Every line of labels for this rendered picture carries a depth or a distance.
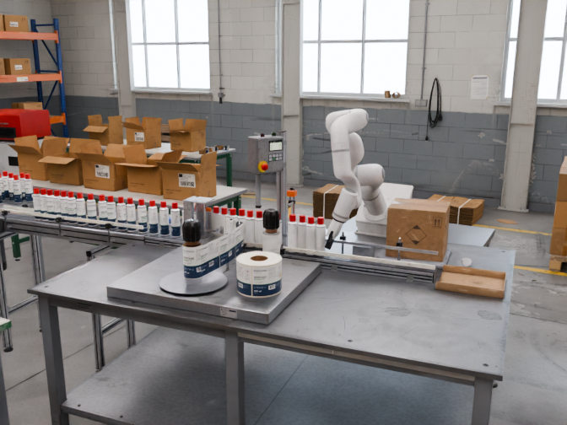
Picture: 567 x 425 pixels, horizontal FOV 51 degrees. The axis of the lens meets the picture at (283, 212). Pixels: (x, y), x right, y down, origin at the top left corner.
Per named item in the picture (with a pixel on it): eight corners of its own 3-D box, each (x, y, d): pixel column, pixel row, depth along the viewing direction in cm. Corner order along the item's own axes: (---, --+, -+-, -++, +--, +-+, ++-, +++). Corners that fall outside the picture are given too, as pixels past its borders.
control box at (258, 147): (247, 171, 323) (247, 136, 318) (274, 169, 332) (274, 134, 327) (257, 174, 315) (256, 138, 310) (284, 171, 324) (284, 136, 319)
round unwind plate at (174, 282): (146, 290, 266) (145, 287, 266) (182, 268, 294) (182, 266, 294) (207, 300, 255) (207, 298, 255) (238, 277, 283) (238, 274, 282)
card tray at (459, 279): (434, 289, 281) (435, 281, 280) (442, 271, 304) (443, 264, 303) (503, 298, 270) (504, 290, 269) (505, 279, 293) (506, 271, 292)
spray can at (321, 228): (314, 255, 312) (314, 217, 307) (316, 253, 317) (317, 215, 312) (323, 257, 310) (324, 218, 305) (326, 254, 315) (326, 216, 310)
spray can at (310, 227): (304, 255, 313) (305, 217, 308) (306, 252, 318) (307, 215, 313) (314, 256, 312) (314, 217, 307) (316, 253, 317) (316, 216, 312)
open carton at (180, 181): (153, 201, 474) (150, 154, 464) (187, 188, 519) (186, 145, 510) (196, 206, 459) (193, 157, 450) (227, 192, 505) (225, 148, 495)
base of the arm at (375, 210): (359, 221, 367) (352, 206, 352) (364, 194, 375) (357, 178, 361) (390, 222, 359) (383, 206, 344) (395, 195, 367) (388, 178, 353)
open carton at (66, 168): (36, 185, 532) (32, 143, 523) (72, 176, 572) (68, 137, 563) (70, 189, 518) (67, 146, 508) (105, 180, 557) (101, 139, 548)
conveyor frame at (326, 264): (143, 244, 348) (143, 236, 347) (154, 239, 358) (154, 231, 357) (433, 283, 288) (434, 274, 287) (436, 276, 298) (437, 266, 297)
